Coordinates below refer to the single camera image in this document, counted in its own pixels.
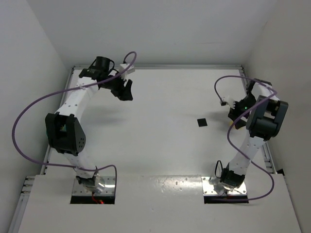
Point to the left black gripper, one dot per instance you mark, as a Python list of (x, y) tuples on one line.
[(120, 90)]

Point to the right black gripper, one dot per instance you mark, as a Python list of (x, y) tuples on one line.
[(236, 116)]

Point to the black lego plate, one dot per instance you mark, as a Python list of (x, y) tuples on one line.
[(202, 122)]

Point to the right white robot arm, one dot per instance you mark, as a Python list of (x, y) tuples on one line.
[(262, 113)]

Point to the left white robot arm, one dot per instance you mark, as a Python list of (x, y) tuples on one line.
[(70, 113)]

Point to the teal divided round container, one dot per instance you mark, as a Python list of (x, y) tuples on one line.
[(56, 131)]

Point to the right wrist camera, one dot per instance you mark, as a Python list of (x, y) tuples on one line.
[(228, 101)]

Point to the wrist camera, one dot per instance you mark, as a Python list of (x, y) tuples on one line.
[(126, 69), (228, 101)]

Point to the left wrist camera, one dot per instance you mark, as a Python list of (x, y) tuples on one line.
[(126, 69)]

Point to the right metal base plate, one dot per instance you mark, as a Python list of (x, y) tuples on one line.
[(213, 187)]

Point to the metal base plate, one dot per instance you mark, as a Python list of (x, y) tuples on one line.
[(105, 187), (213, 187)]

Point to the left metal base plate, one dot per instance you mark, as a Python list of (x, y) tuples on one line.
[(105, 187)]

